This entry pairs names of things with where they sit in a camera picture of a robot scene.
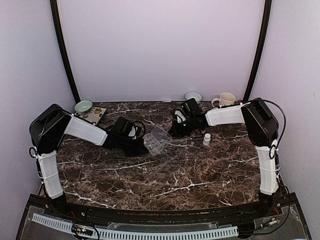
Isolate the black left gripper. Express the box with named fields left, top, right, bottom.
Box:
left=117, top=135, right=148, bottom=157

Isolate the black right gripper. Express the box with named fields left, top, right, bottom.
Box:
left=167, top=116, right=197, bottom=138

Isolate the small white pill bottle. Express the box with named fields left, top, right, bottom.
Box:
left=202, top=133, right=211, bottom=147

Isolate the clear plastic pill organizer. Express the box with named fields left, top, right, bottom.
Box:
left=143, top=125, right=173, bottom=156

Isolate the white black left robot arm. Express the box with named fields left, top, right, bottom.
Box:
left=29, top=103, right=149, bottom=218

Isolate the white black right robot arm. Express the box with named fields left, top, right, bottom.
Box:
left=169, top=97, right=283, bottom=196

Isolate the teal striped ceramic bowl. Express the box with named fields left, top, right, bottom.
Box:
left=184, top=91, right=203, bottom=104

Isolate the floral patterned cloth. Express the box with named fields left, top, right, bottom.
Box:
left=75, top=106, right=107, bottom=126

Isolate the cream floral ceramic mug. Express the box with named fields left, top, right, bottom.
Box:
left=211, top=92, right=236, bottom=108

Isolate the pale green ceramic bowl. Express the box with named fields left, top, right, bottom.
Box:
left=74, top=100, right=93, bottom=116

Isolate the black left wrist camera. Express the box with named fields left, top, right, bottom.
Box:
left=114, top=116, right=142, bottom=139

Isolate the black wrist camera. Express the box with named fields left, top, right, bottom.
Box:
left=180, top=98, right=202, bottom=118
left=114, top=116, right=142, bottom=139

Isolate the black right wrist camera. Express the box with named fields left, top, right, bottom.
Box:
left=180, top=98, right=202, bottom=118

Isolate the black right corner post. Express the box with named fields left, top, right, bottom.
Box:
left=242, top=0, right=272, bottom=102

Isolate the black corner post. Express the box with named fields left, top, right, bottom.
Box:
left=49, top=0, right=81, bottom=103
left=242, top=0, right=272, bottom=102

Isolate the white slotted cable duct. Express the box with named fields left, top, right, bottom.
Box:
left=31, top=213, right=239, bottom=240

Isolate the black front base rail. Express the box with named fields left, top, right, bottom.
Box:
left=24, top=193, right=298, bottom=226

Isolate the black left corner post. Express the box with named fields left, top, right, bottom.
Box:
left=49, top=0, right=81, bottom=103

